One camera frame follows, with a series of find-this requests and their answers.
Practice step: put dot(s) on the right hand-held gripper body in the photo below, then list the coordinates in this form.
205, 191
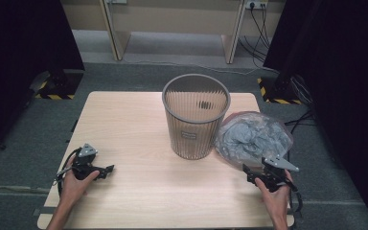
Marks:
276, 179

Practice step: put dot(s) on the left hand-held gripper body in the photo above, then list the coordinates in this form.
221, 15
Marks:
84, 163

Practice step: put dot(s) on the grey garbage bag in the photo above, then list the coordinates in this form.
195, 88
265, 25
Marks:
252, 140

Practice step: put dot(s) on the grey slatted trash bin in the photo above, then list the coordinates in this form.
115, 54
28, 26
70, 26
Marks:
191, 140

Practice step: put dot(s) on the person's right hand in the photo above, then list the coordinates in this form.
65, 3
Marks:
278, 202

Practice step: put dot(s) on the person's left hand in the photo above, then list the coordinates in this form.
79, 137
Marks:
73, 188

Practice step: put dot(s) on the grey tape strip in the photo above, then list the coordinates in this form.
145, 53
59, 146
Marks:
43, 211

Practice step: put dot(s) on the striped-edge black stand base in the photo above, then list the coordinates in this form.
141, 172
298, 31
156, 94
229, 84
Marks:
278, 92
60, 84

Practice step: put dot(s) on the black curtain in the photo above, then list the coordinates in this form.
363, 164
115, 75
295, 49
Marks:
348, 80
19, 48

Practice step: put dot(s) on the light wooden desk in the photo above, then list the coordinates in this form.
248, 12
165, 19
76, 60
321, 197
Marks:
172, 16

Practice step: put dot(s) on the white power strip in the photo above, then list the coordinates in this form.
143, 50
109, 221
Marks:
255, 4

